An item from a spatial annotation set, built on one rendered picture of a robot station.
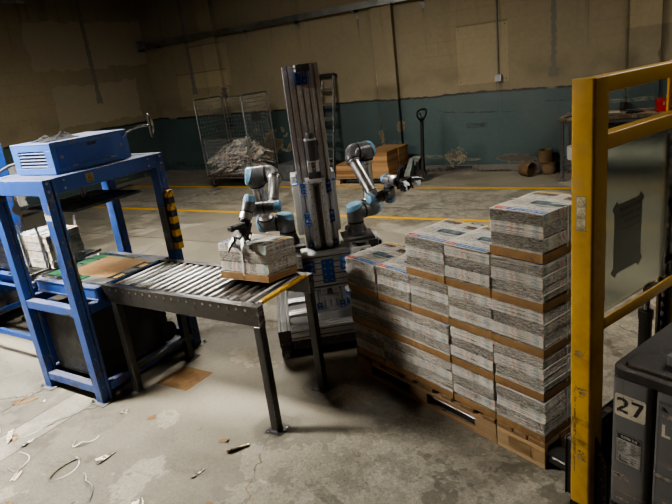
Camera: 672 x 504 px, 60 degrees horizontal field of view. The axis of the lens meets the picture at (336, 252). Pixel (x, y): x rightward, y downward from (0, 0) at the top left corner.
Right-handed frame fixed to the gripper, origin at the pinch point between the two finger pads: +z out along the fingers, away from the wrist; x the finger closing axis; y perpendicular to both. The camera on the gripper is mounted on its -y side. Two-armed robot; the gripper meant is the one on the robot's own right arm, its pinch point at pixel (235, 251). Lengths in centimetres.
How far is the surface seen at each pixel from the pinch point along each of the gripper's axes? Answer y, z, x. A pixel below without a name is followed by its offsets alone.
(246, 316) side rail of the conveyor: 0.6, 36.3, -18.8
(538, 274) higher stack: 11, -1, -170
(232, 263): 10.8, 5.0, 10.1
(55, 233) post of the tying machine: -46, 6, 107
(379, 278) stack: 58, -3, -65
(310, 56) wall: 517, -503, 416
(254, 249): 6.0, -3.4, -9.0
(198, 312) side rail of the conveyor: 1.2, 37.9, 18.9
